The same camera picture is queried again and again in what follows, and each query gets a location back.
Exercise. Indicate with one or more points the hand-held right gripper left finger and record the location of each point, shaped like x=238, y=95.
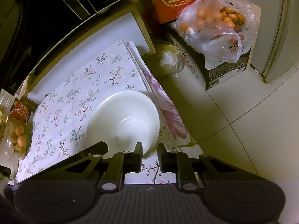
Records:
x=139, y=149

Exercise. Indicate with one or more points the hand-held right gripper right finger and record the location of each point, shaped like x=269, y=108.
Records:
x=160, y=149

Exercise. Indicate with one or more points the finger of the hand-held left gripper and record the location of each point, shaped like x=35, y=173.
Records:
x=100, y=148

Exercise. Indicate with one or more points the white plate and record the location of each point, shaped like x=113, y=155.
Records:
x=112, y=112

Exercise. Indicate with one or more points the pink flowered cloth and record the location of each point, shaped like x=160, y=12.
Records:
x=170, y=107

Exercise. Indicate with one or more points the floral tablecloth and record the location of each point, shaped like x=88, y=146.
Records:
x=70, y=98

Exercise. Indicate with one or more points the pile of mandarins in jar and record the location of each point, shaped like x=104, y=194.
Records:
x=21, y=140

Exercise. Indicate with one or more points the red printed cup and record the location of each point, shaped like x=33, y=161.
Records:
x=22, y=109

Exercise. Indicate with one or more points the glass jar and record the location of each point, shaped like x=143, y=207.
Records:
x=9, y=144

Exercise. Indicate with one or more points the translucent yellowish plastic bag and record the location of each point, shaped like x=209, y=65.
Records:
x=169, y=58

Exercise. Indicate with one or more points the printed cardboard box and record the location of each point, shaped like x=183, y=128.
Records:
x=226, y=74

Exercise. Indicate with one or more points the white table with olive rim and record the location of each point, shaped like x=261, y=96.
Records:
x=93, y=39

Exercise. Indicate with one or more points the plastic bag of mandarins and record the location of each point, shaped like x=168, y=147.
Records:
x=210, y=28

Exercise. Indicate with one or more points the red printed box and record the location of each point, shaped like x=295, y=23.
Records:
x=175, y=4

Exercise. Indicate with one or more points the black microwave oven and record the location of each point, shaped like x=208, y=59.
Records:
x=70, y=0

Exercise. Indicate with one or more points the grey refrigerator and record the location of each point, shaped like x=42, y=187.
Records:
x=285, y=39

